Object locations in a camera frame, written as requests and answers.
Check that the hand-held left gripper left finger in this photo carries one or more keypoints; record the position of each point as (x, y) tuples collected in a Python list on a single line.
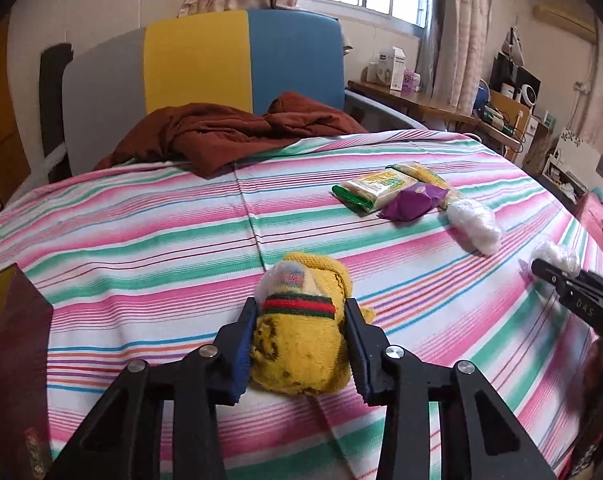
[(244, 355)]

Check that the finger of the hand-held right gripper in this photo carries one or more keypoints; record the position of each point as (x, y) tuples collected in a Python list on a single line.
[(595, 280), (549, 272)]

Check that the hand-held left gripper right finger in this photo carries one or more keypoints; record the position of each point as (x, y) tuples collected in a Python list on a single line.
[(359, 355)]

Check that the yellow patterned sock roll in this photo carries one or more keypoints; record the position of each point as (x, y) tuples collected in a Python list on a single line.
[(301, 345)]

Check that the gold metal tray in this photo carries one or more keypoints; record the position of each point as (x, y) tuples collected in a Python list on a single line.
[(1, 310)]

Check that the person's right forearm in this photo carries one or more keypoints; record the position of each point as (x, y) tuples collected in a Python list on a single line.
[(599, 400)]

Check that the white printed box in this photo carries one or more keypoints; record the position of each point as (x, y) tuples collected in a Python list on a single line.
[(576, 157)]

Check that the striped pink green blanket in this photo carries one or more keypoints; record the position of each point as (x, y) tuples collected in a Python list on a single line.
[(156, 240)]

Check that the purple snack packet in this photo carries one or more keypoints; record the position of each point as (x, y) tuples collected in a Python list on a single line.
[(411, 203)]

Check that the wooden shelf unit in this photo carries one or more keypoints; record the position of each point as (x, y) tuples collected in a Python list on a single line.
[(511, 120)]

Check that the green yellow snack packet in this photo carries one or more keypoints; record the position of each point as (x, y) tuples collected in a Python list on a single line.
[(369, 187)]

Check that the blue bottle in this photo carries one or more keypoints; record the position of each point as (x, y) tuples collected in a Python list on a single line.
[(482, 96)]

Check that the wooden desk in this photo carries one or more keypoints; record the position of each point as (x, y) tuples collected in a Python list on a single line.
[(421, 102)]

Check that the black hanging bag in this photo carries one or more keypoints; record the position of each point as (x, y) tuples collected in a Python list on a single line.
[(511, 60)]

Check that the brown cloth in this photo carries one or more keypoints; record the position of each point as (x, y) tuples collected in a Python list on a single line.
[(206, 132)]

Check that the purple jar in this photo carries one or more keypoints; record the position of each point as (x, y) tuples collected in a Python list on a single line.
[(411, 82)]

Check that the white carton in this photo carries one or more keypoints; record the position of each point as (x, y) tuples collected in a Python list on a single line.
[(397, 70)]

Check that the beige air conditioner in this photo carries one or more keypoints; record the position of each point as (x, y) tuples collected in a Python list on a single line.
[(564, 20)]

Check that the grey white box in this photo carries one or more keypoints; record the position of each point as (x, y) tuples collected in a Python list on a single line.
[(379, 70)]

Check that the grey yellow blue headboard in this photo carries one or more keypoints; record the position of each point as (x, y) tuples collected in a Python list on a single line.
[(196, 60)]

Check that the grey bed frame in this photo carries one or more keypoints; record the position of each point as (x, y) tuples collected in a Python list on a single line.
[(381, 107)]

